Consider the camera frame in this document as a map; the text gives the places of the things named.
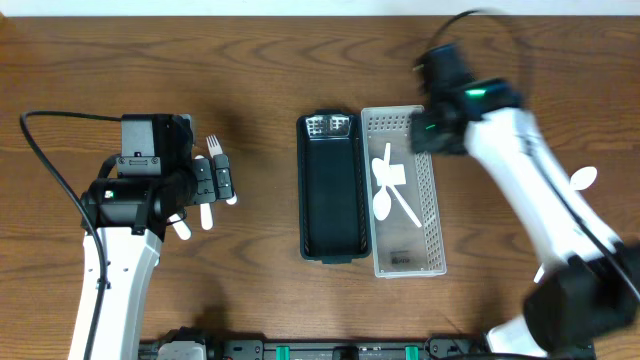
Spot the white plastic fork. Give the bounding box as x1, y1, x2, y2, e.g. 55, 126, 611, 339
206, 135, 238, 205
168, 214, 192, 240

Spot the clear plastic basket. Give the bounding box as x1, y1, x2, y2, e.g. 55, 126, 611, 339
360, 105, 447, 278

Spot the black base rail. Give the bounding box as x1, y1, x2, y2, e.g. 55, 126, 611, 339
138, 327, 489, 360

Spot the white plastic spoon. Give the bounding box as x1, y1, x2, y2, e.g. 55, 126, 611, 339
195, 155, 214, 230
570, 166, 598, 191
372, 158, 422, 228
371, 143, 392, 221

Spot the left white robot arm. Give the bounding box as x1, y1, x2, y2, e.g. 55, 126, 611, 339
69, 154, 236, 359

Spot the left black cable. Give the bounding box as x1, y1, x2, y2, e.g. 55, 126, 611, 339
19, 110, 123, 360

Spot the right black cable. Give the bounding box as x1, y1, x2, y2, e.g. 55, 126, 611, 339
424, 8, 640, 301

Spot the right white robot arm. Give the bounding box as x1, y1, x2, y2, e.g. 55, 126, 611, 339
411, 79, 639, 358

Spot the dark green plastic basket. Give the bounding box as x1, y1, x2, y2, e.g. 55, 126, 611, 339
296, 109, 371, 264

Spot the black cable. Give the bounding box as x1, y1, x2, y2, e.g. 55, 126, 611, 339
19, 110, 123, 360
424, 8, 640, 301

